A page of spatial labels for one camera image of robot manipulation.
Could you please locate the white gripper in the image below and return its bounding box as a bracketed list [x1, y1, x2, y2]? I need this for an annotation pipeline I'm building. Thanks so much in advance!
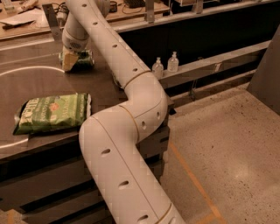
[62, 13, 89, 72]

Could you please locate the green soda can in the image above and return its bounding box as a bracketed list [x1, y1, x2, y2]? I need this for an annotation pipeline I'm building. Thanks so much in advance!
[59, 50, 94, 72]

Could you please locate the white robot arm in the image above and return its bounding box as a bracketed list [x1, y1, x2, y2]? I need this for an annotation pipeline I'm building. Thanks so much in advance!
[63, 0, 186, 224]

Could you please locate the white paper sheet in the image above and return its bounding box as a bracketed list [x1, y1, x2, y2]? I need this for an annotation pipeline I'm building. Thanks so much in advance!
[0, 8, 45, 27]

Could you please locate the green chip bag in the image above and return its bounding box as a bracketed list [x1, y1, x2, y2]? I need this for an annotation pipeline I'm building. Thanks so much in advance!
[13, 93, 91, 135]

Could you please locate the dark mesh cup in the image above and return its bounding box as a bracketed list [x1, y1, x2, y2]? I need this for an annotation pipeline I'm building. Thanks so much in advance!
[109, 1, 117, 13]

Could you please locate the left clear sanitizer bottle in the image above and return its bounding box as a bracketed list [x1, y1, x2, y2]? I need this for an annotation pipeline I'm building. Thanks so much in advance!
[152, 57, 164, 79]

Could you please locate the clear sanitizer bottle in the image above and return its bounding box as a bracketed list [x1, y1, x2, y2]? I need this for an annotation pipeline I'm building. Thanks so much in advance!
[167, 52, 179, 72]
[152, 57, 164, 79]

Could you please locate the right clear sanitizer bottle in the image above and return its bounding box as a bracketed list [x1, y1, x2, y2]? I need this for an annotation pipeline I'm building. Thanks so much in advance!
[167, 52, 179, 72]

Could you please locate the black cables and tool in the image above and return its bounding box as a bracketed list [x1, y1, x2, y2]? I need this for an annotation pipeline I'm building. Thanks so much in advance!
[52, 2, 69, 28]

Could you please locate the grey metal bracket left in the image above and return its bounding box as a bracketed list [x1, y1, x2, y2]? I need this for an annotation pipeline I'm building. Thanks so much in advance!
[42, 3, 62, 41]

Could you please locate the grey metal bracket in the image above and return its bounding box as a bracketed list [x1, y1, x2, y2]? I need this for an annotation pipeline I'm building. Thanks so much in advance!
[144, 0, 155, 24]
[42, 3, 62, 41]

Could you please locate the grey metal bracket middle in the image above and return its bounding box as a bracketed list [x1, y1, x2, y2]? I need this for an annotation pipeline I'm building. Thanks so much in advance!
[144, 0, 155, 24]

